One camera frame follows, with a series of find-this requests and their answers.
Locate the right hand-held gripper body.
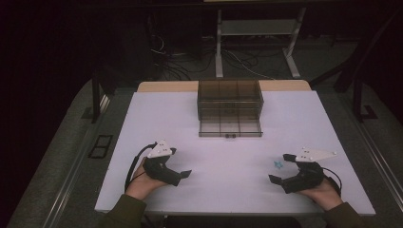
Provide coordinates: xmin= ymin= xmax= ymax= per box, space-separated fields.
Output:
xmin=280 ymin=146 xmax=337 ymax=195

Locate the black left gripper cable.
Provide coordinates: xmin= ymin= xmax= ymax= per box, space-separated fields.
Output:
xmin=124 ymin=142 xmax=159 ymax=193

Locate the smoky transparent drawer cabinet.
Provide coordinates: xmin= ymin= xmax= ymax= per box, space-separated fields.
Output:
xmin=196 ymin=79 xmax=265 ymax=122

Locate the person's right hand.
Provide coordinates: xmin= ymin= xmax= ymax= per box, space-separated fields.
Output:
xmin=297 ymin=180 xmax=344 ymax=212

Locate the grey metal stand with shelf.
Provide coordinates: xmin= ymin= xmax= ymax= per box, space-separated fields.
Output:
xmin=215 ymin=7 xmax=308 ymax=80

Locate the person's left hand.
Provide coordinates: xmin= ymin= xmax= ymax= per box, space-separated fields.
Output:
xmin=125 ymin=157 xmax=166 ymax=201

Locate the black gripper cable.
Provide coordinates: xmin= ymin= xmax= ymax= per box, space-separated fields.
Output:
xmin=124 ymin=142 xmax=159 ymax=193
xmin=322 ymin=166 xmax=344 ymax=198

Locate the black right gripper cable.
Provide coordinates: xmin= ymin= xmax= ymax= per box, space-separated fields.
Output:
xmin=322 ymin=166 xmax=344 ymax=198

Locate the black rectangular floor frame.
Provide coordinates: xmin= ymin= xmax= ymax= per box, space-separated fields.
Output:
xmin=87 ymin=134 xmax=114 ymax=160

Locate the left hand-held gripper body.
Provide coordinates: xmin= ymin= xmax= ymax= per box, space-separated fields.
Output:
xmin=142 ymin=140 xmax=182 ymax=187

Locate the bundle of floor cables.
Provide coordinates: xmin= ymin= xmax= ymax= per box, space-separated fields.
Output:
xmin=147 ymin=32 xmax=278 ymax=82

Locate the aluminium floor rail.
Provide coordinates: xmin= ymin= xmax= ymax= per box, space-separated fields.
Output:
xmin=41 ymin=94 xmax=112 ymax=228
xmin=354 ymin=119 xmax=403 ymax=204

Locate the black metal stand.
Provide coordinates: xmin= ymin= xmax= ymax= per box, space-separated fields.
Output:
xmin=308 ymin=9 xmax=403 ymax=124
xmin=90 ymin=69 xmax=116 ymax=124

